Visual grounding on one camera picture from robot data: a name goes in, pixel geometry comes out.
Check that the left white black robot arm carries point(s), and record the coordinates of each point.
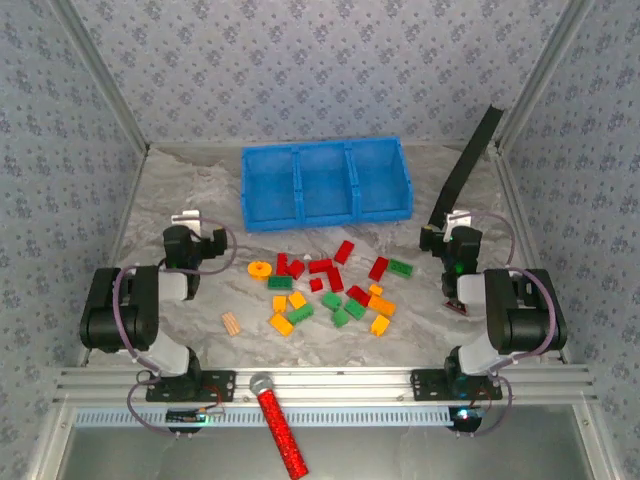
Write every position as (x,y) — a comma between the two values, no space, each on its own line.
(120,310)

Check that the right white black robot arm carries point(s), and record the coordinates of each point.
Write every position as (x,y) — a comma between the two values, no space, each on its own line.
(525,310)

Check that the dark red small card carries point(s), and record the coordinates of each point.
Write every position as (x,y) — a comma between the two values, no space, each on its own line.
(458,307)

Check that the black flat strip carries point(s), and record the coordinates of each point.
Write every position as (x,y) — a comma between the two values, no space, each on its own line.
(465,165)

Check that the white left camera bracket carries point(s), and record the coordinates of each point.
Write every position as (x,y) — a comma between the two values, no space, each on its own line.
(184,220)

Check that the orange lego brick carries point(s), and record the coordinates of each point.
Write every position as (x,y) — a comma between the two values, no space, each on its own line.
(382,305)

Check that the small yellow lego brick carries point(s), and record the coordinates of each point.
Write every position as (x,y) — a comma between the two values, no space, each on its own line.
(375,290)

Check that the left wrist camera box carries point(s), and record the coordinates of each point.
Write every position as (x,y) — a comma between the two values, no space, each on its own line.
(215,243)

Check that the aluminium right corner post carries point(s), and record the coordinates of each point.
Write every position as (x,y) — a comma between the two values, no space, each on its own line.
(541,75)

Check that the yellow round lego spool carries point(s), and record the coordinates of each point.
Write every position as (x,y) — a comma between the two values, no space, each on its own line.
(254,270)

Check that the blue three-compartment plastic bin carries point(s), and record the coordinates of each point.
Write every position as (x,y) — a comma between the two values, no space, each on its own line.
(325,170)

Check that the aluminium right side rail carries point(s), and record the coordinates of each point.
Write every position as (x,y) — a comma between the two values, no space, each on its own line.
(517,200)

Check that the small red lego brick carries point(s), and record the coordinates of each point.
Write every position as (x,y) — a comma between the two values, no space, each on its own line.
(316,285)

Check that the white camera bracket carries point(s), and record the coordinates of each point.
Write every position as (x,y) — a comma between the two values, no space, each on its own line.
(459,218)
(184,220)

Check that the tan ridged wooden block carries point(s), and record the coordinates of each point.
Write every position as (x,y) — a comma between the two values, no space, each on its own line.
(231,323)

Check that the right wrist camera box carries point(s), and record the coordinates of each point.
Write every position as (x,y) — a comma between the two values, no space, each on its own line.
(432,240)

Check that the aluminium rail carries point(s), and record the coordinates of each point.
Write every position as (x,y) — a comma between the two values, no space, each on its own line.
(517,200)
(122,225)
(325,385)

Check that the aluminium left corner post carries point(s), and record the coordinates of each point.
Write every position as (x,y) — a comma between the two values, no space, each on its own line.
(104,75)

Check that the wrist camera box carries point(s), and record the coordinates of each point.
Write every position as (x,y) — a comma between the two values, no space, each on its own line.
(432,240)
(215,243)

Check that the aluminium left side rail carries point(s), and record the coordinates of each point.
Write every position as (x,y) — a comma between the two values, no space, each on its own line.
(122,225)

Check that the left circuit board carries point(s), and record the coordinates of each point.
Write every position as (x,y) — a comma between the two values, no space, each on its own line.
(187,415)

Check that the circuit board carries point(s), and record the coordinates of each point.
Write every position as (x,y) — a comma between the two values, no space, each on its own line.
(465,417)
(187,415)

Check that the aluminium corner post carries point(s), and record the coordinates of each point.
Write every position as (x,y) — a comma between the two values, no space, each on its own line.
(541,75)
(104,75)

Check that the aluminium front rail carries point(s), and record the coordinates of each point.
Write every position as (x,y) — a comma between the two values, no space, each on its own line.
(325,385)

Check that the red glitter microphone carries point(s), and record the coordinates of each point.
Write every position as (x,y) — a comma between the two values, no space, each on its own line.
(280,430)

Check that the green square lego brick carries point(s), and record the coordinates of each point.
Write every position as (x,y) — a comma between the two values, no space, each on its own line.
(331,301)
(355,309)

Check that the white right camera bracket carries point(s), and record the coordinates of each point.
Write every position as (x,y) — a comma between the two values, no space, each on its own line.
(459,218)

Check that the right circuit board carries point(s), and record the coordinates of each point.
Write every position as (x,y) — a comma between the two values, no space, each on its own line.
(465,417)

